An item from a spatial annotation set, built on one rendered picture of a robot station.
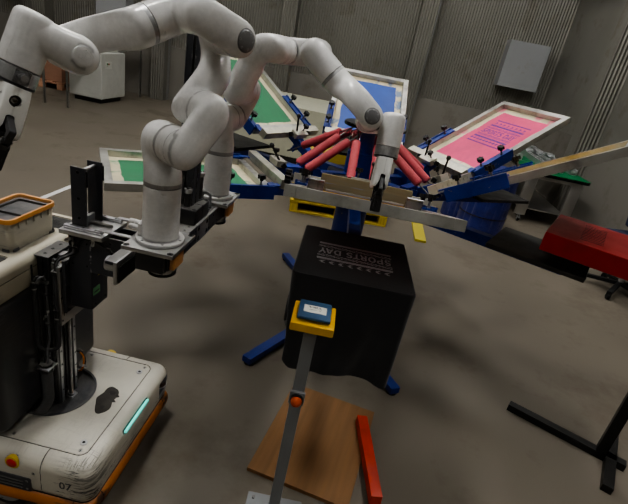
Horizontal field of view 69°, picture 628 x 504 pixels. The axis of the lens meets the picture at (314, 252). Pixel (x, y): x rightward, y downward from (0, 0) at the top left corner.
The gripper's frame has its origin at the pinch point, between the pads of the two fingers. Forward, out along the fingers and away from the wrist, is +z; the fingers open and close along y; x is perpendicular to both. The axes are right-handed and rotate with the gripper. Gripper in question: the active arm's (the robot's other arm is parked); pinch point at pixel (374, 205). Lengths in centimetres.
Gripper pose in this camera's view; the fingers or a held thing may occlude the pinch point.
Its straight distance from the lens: 147.8
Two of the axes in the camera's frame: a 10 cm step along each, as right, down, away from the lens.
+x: 9.8, 2.0, -0.1
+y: -0.4, 1.4, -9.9
